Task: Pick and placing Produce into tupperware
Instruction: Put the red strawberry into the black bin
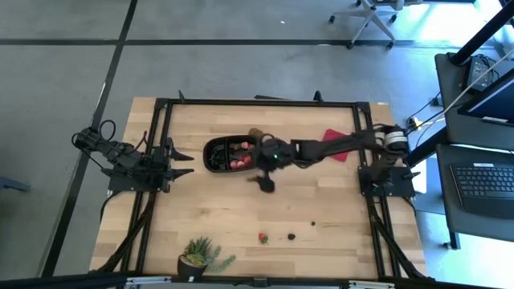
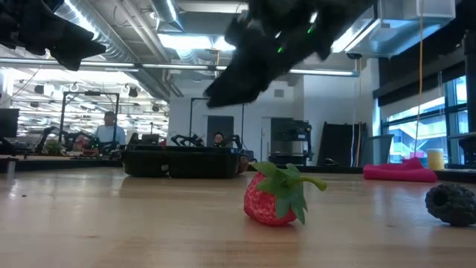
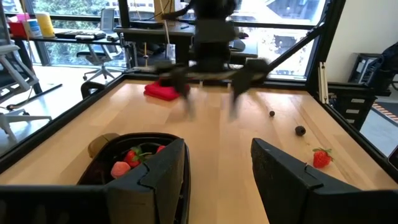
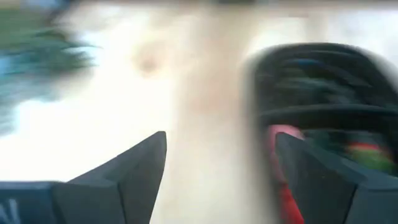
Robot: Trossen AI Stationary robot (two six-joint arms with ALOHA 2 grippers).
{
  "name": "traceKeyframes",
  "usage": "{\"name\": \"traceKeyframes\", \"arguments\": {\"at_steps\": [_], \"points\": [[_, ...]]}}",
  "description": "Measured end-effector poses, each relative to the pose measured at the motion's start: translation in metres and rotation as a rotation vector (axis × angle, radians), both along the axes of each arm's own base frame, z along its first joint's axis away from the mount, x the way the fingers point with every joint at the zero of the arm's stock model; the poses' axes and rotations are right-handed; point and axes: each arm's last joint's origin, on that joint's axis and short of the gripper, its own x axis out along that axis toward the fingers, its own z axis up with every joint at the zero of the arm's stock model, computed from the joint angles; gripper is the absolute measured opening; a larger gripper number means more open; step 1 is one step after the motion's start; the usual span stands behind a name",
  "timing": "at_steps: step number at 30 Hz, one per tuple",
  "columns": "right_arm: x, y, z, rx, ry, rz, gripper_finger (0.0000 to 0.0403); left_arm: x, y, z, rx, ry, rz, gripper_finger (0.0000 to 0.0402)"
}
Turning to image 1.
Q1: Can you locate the grey furniture leg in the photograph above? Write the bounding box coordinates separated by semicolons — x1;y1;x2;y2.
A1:
0;175;31;193

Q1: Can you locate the white cord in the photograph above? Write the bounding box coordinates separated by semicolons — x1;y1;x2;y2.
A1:
441;47;514;116

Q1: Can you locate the black plastic tupperware container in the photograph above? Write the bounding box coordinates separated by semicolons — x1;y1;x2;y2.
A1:
202;135;263;174

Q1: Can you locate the dark grey desk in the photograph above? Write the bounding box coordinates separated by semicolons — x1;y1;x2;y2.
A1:
435;51;514;146
436;143;514;250

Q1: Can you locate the office chair base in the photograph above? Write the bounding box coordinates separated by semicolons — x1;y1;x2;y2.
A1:
328;0;398;51

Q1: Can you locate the black power adapter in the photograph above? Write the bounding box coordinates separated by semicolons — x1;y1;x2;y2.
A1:
465;55;501;92

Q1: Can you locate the potted green succulent plant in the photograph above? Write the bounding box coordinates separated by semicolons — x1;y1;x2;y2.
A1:
176;235;237;279

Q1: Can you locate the black stand pole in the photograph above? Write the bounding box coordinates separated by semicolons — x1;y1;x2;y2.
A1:
448;0;514;67

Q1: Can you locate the black front crossbar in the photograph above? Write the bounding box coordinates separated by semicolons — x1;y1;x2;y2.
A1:
0;271;514;289

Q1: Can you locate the black aluminium table frame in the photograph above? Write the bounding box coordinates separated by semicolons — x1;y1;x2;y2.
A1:
94;90;433;281

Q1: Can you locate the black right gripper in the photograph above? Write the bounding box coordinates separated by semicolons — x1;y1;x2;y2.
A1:
246;134;300;194

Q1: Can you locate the black desk monitor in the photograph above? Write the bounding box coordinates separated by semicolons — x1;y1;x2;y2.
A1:
457;67;514;128

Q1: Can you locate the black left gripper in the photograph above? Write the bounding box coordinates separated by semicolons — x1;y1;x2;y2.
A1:
140;137;195;189

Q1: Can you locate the pink-red folded cloth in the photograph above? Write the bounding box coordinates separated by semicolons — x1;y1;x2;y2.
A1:
320;128;353;163

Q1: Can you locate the black computer keyboard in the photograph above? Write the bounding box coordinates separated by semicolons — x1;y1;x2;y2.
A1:
449;161;514;220

